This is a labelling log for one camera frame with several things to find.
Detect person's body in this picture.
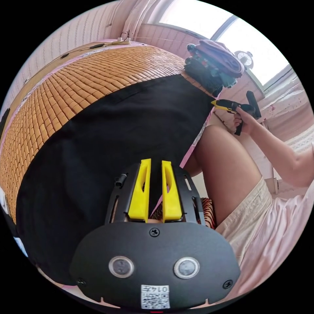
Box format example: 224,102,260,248
191,124,314,304

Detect person's right hand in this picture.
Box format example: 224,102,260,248
233,109,261,136

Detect light pink curtain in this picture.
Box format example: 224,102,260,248
123,0,178,43

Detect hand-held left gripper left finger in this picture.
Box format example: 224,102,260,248
128,159,152,219

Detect person's right forearm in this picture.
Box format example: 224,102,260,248
250,120,314,189

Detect small white fan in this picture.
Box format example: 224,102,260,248
232,50,253,71

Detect window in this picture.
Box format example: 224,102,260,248
157,0,291,87

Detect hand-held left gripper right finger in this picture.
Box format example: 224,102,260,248
162,161,183,223

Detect pile of clothes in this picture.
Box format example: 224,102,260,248
183,39,246,97

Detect black pants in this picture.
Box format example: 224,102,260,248
15,73,214,287

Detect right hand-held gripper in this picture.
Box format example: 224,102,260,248
211,99,262,137

